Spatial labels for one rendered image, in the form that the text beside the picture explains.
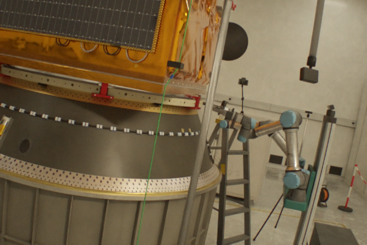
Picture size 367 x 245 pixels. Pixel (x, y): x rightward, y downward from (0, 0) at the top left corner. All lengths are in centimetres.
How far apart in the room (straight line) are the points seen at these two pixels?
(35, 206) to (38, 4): 111
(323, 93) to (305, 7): 244
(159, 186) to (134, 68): 71
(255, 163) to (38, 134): 453
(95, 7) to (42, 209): 112
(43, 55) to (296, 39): 874
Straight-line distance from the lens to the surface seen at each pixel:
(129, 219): 212
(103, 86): 209
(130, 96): 214
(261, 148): 607
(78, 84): 211
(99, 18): 190
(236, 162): 610
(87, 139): 206
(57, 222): 209
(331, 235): 312
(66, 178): 200
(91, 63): 194
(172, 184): 220
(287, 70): 1011
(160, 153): 221
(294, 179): 250
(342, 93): 1043
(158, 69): 181
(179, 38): 187
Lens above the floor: 182
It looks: 2 degrees down
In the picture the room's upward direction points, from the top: 11 degrees clockwise
